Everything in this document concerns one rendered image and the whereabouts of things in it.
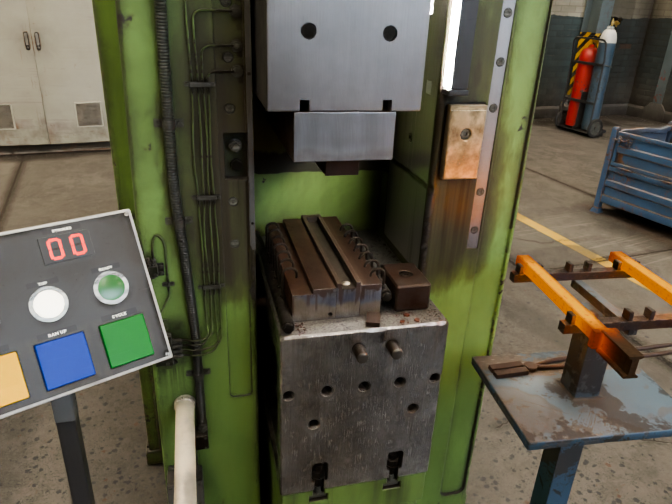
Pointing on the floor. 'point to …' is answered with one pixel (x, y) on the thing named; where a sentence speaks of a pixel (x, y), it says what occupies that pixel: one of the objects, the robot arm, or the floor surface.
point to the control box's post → (73, 448)
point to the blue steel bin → (638, 173)
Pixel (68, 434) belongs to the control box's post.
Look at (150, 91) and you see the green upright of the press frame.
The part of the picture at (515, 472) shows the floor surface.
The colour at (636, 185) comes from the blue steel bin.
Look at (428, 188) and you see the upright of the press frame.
